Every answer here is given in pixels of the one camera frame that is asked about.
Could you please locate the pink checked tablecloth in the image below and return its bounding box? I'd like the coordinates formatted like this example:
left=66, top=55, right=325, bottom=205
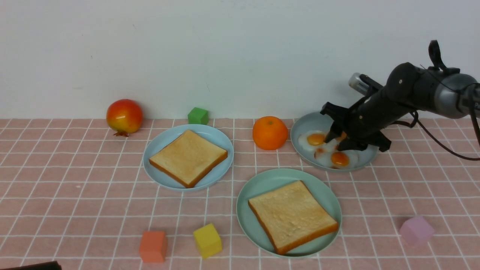
left=0, top=118, right=480, bottom=270

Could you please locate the yellow foam cube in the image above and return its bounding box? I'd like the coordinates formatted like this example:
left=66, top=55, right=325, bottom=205
left=193, top=223, right=223, bottom=259

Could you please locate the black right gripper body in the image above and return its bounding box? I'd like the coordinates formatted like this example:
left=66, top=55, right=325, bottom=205
left=320, top=90, right=413, bottom=152

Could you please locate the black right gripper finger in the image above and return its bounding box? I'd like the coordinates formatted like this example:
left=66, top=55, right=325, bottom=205
left=337, top=138, right=369, bottom=152
left=324, top=120, right=344, bottom=143

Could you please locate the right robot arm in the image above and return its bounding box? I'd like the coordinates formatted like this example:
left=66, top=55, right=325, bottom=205
left=320, top=63, right=479, bottom=152

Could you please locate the pink foam cube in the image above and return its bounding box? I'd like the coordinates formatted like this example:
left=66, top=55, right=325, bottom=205
left=399, top=216, right=435, bottom=247

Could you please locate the light blue plate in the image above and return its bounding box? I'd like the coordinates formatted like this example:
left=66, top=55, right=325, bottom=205
left=143, top=124, right=234, bottom=192

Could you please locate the toast slice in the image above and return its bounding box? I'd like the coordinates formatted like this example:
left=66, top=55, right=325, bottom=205
left=149, top=129, right=228, bottom=189
left=247, top=180, right=340, bottom=256

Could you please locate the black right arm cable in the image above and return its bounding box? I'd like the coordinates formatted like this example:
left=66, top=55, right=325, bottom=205
left=394, top=84, right=480, bottom=161

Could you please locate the red yellow pomegranate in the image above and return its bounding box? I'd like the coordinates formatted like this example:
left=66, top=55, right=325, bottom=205
left=106, top=99, right=144, bottom=137

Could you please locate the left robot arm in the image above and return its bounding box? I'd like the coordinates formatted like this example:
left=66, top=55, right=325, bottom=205
left=1, top=261, right=62, bottom=270

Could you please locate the orange foam cube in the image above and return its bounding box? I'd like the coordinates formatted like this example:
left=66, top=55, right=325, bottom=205
left=139, top=230, right=168, bottom=263

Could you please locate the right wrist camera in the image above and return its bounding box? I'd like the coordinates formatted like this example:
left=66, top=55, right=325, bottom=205
left=348, top=72, right=383, bottom=97

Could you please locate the green foam cube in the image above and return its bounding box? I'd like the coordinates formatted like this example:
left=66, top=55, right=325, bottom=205
left=187, top=107, right=210, bottom=125

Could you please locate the orange fruit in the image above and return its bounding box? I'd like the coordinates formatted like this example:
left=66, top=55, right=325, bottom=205
left=252, top=116, right=289, bottom=150

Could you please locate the grey blue egg plate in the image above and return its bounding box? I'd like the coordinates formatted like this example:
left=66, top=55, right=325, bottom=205
left=290, top=112, right=378, bottom=172

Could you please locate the teal green plate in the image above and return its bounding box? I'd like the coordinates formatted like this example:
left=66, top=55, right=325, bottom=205
left=236, top=168, right=342, bottom=258

